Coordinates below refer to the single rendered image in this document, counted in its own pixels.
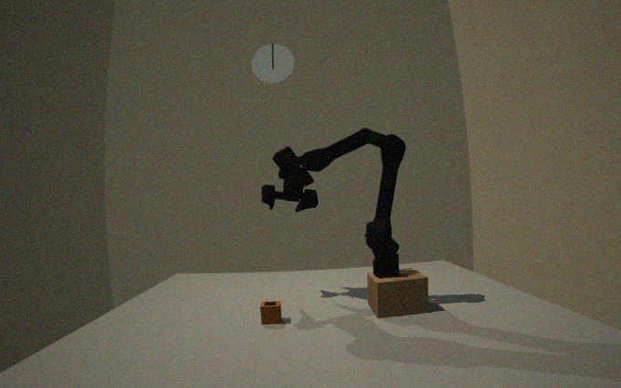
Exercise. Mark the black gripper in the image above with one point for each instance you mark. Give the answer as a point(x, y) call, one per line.
point(308, 199)

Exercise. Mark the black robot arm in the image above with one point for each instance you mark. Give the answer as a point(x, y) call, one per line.
point(379, 232)

